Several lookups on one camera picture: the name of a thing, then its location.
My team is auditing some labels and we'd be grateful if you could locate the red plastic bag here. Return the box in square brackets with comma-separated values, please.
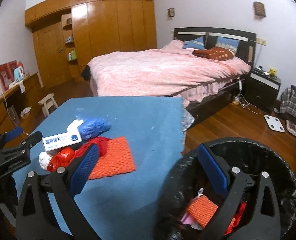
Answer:
[46, 137, 111, 172]

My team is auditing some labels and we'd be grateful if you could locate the white tissue wad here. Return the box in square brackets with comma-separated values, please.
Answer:
[39, 152, 53, 170]

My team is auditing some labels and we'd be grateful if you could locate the white alcohol pad box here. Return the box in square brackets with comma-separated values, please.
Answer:
[42, 131, 82, 152]

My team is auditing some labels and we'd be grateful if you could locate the orange foam net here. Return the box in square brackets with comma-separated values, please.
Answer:
[88, 137, 136, 180]
[187, 195, 218, 228]

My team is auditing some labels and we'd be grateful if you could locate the blue plastic bag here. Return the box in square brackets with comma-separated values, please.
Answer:
[77, 118, 111, 140]

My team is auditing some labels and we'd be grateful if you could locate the pink paper piece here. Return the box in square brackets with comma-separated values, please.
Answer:
[181, 211, 194, 225]

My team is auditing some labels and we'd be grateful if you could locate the black lined trash bin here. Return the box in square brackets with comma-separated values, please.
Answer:
[153, 137, 296, 239]

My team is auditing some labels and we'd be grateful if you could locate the wooden side desk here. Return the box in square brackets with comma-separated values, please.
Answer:
[0, 73, 45, 134]

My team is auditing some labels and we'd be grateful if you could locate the small white wooden stool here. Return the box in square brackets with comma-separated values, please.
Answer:
[38, 93, 58, 118]

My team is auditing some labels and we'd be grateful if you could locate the blue table cloth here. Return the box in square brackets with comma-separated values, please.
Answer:
[14, 96, 183, 239]

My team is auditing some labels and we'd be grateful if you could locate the grey quilted mat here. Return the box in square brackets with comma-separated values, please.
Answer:
[182, 109, 195, 133]

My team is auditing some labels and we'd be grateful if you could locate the blue electric kettle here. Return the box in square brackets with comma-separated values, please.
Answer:
[14, 66, 25, 81]

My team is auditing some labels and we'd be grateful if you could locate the red picture box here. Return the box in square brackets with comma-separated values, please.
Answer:
[0, 60, 23, 92]

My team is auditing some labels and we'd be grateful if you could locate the white bathroom scale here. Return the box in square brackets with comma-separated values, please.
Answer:
[264, 115, 285, 133]

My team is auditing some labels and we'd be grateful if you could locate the red white scale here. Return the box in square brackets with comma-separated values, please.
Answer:
[286, 120, 296, 137]

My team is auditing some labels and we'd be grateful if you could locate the black nightstand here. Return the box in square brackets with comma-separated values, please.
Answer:
[244, 68, 281, 114]

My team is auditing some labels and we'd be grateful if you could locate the bed with pink cover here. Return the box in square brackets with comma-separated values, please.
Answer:
[81, 40, 251, 125]

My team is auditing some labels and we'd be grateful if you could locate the wooden wardrobe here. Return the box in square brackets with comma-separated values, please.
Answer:
[25, 0, 157, 89]

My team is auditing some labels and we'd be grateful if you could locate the yellow plush toy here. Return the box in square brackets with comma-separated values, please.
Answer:
[268, 68, 277, 77]

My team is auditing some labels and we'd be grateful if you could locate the brown dotted pillow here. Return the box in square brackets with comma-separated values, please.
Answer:
[192, 47, 235, 61]

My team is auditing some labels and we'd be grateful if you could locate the black bed headboard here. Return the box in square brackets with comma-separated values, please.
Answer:
[172, 27, 256, 68]

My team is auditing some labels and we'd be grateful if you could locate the right blue pillow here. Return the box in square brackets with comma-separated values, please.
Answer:
[215, 37, 239, 53]

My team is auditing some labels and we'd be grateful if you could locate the blue pillow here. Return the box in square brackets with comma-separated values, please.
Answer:
[183, 36, 205, 50]
[215, 37, 239, 53]

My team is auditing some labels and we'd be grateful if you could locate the left blue pillow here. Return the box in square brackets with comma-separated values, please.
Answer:
[183, 36, 205, 50]

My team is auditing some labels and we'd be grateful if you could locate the white charger cable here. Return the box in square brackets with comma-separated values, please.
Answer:
[233, 80, 262, 116]

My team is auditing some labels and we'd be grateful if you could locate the wall power socket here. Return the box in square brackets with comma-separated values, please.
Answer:
[256, 37, 267, 46]

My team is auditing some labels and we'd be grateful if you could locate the right wall lamp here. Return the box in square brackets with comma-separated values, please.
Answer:
[253, 2, 266, 18]

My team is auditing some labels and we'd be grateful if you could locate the wall lamp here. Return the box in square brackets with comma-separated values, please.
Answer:
[168, 8, 175, 18]
[253, 2, 266, 18]

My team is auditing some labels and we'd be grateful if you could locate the left wall lamp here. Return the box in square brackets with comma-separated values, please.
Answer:
[168, 8, 175, 18]

